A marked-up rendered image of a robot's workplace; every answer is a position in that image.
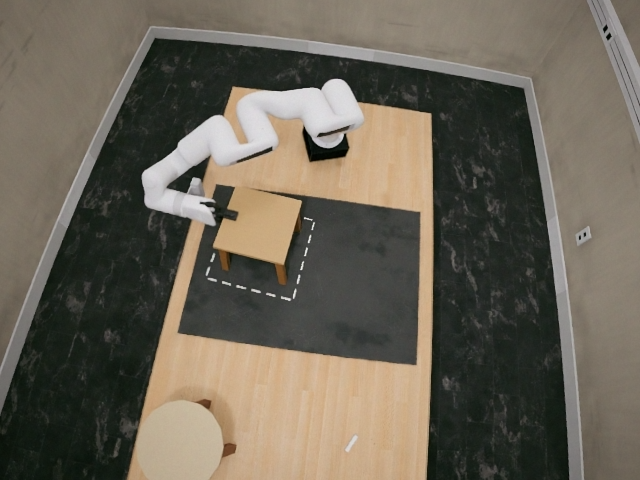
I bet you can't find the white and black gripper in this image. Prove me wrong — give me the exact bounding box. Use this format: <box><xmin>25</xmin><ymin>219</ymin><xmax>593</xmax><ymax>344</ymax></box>
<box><xmin>181</xmin><ymin>194</ymin><xmax>239</xmax><ymax>226</ymax></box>

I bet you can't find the dark grey mat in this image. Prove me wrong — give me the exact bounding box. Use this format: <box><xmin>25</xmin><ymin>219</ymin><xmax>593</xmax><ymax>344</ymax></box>
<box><xmin>177</xmin><ymin>189</ymin><xmax>421</xmax><ymax>366</ymax></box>

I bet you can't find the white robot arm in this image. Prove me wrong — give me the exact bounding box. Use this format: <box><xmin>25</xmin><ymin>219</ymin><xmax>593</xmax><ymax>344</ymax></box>
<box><xmin>142</xmin><ymin>79</ymin><xmax>364</xmax><ymax>216</ymax></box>

